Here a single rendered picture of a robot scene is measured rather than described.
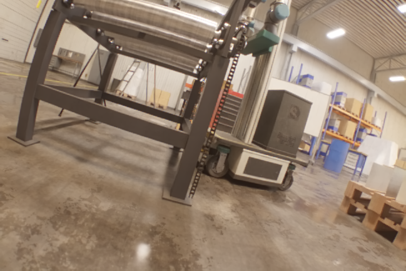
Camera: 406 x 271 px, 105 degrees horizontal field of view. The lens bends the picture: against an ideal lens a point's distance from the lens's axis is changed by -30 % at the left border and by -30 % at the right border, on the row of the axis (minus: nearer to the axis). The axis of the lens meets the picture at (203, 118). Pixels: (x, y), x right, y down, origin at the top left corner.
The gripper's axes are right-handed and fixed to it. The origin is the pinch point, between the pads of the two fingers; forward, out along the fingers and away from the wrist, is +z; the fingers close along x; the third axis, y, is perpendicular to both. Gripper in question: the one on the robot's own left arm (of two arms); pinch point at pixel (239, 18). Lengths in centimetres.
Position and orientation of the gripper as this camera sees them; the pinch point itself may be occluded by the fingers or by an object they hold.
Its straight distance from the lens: 167.6
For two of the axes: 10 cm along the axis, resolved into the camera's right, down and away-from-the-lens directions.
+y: -9.4, -3.0, -1.4
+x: 1.2, 0.8, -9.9
